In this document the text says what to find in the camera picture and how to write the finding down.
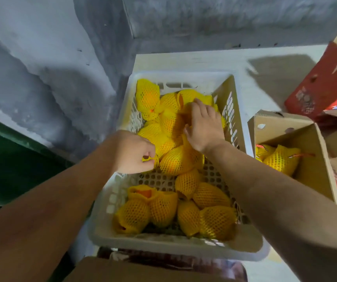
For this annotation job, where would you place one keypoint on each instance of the person's left hand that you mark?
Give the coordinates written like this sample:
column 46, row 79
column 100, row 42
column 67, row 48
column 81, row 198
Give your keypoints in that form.
column 130, row 152

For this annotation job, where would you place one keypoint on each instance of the person's right hand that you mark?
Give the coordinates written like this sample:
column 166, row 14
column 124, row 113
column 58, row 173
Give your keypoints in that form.
column 206, row 129

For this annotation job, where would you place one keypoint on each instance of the person's left thumb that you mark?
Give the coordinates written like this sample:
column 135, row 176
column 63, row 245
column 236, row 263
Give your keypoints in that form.
column 148, row 149

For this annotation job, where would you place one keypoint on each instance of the person's right thumb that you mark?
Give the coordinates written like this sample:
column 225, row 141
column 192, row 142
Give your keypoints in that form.
column 188, row 135

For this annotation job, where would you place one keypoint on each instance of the yellow foam-wrapped orange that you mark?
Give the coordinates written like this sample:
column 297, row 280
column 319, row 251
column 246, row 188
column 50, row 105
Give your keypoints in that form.
column 264, row 151
column 170, row 123
column 164, row 146
column 283, row 160

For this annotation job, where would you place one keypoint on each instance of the person's right forearm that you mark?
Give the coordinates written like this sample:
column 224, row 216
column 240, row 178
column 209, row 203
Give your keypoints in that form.
column 274, row 199

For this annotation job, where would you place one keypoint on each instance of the person's left forearm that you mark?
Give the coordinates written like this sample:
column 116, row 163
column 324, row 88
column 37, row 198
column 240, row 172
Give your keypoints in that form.
column 48, row 211

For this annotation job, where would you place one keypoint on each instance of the pile of yellow netted fruits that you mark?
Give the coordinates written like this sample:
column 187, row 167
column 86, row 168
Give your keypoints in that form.
column 186, row 211

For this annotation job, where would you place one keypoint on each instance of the printed cardboard box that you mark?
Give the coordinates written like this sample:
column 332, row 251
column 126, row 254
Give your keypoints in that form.
column 186, row 261

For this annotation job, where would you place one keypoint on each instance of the brown cardboard box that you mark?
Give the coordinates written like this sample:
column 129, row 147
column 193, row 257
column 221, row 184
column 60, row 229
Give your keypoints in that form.
column 309, row 138

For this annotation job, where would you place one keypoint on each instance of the white plastic crate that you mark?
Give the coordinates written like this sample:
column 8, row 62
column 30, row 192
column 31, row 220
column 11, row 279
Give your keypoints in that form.
column 245, row 243

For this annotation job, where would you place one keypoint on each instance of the green tarp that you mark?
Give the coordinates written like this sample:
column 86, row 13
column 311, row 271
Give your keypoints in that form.
column 12, row 161

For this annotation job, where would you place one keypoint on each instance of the red cardboard box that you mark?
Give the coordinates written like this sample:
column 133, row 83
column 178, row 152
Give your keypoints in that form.
column 324, row 79

